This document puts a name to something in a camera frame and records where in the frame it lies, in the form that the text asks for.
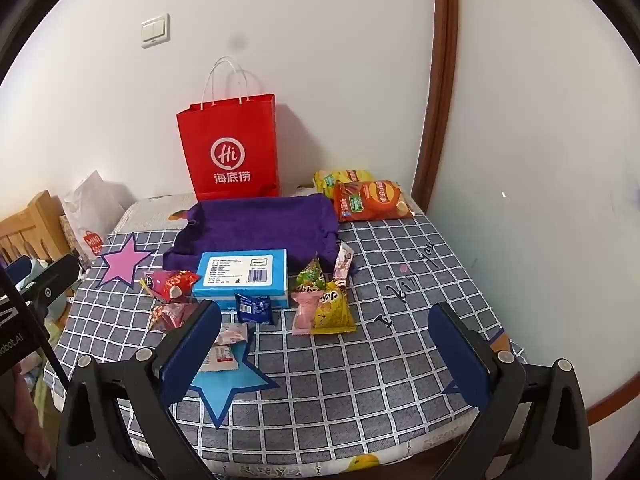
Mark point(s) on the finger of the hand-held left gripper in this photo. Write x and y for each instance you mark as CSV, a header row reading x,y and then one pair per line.
x,y
17,270
50,287

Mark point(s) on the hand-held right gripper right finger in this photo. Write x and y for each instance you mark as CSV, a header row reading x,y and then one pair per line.
x,y
457,350

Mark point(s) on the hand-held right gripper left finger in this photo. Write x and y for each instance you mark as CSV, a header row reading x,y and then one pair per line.
x,y
187,355

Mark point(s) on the pink white snack packet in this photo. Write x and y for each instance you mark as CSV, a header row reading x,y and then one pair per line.
x,y
227,350

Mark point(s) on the red candy packet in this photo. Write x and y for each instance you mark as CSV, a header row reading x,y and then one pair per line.
x,y
170,317

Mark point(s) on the red cartoon snack packet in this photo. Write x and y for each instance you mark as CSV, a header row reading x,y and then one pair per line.
x,y
172,282

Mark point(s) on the dark blue snack packet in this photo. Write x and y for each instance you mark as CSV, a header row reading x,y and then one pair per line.
x,y
254,309

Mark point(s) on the small pink candy packet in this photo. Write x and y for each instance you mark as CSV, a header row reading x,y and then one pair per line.
x,y
306,316

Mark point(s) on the yellow triangular snack packet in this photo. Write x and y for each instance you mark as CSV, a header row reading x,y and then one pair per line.
x,y
335,317

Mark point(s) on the green snack packet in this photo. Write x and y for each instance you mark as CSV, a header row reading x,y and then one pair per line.
x,y
309,277

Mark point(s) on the pink white cartoon packet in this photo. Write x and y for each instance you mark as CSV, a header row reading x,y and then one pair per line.
x,y
343,260

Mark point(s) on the purple fabric tray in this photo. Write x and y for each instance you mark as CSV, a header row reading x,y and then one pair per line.
x,y
260,225

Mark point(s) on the pile of small clutter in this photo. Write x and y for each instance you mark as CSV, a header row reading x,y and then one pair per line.
x,y
54,316

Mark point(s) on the wooden chair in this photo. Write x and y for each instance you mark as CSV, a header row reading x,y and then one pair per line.
x,y
30,225

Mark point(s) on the blue paper star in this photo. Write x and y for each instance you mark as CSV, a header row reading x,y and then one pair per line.
x,y
225,390

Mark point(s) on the pink paper star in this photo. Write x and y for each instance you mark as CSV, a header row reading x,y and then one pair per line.
x,y
122,262

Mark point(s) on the white plastic bag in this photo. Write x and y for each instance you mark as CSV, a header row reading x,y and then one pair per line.
x,y
92,205

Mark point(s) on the light blue cardboard box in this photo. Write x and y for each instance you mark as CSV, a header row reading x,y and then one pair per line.
x,y
240,272

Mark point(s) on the grey checked blanket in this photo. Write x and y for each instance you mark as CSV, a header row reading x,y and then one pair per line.
x,y
350,385

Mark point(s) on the brown wooden baseboard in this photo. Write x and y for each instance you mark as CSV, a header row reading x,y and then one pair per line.
x,y
607,402

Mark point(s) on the orange chips bag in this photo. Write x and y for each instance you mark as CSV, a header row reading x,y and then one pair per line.
x,y
372,200

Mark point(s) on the yellow chips bag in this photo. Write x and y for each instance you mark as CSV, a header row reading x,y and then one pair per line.
x,y
345,177

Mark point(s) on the red paper shopping bag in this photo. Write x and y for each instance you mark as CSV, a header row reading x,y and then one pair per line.
x,y
225,130

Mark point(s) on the brown wooden door frame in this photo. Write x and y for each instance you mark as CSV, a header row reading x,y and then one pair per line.
x,y
440,85

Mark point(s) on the white wall light switch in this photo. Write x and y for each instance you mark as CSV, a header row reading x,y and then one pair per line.
x,y
155,31

